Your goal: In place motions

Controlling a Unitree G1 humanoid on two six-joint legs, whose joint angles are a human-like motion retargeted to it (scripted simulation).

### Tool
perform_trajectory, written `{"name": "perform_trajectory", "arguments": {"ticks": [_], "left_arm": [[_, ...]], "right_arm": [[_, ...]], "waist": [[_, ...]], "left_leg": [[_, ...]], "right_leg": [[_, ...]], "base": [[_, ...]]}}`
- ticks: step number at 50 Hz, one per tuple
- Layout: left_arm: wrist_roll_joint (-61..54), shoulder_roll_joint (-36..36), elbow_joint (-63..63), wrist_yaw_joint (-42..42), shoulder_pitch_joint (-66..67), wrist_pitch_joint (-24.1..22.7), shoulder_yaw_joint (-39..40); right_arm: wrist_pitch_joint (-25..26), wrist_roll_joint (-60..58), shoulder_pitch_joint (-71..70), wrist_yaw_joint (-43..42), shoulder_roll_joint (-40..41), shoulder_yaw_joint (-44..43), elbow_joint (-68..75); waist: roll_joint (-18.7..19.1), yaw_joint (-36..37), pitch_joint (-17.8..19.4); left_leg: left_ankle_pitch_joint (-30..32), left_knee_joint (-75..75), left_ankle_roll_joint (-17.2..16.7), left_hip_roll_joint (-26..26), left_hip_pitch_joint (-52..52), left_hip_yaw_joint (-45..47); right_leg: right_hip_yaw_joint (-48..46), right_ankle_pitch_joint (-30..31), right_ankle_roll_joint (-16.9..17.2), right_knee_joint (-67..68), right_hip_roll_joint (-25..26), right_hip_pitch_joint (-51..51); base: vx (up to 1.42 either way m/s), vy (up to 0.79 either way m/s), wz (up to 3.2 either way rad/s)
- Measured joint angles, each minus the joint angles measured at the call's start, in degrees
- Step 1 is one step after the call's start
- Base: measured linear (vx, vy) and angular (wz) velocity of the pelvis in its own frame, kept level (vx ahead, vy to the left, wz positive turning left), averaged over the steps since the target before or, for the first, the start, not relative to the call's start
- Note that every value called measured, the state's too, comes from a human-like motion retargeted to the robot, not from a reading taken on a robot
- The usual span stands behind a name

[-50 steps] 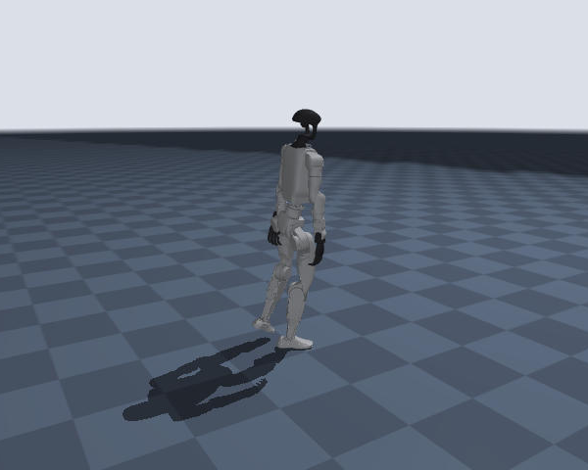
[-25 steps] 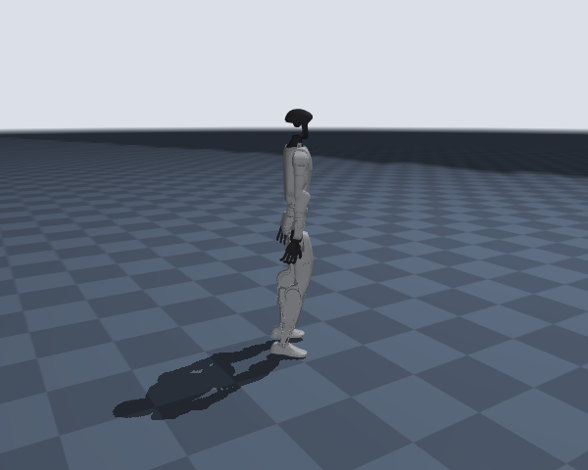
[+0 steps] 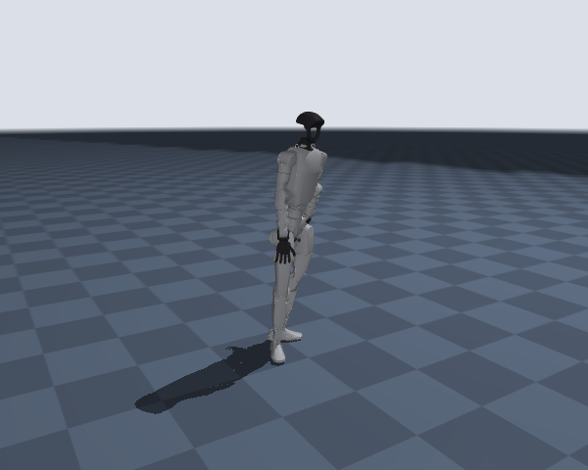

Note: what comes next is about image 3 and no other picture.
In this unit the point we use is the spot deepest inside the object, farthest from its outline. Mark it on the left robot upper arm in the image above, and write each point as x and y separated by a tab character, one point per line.
323	162

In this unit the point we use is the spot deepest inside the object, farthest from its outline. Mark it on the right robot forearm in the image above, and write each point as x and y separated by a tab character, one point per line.
281	213

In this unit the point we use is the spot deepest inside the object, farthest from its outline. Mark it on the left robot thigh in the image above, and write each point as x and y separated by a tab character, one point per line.
303	251

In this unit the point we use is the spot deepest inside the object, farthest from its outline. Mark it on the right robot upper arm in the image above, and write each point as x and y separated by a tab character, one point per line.
286	160

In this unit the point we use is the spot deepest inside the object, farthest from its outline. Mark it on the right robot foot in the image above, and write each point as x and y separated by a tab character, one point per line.
277	354

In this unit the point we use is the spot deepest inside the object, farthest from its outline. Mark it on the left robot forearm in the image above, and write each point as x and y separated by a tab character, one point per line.
309	210

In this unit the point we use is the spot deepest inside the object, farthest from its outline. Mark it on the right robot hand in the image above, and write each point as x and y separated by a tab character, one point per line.
283	248

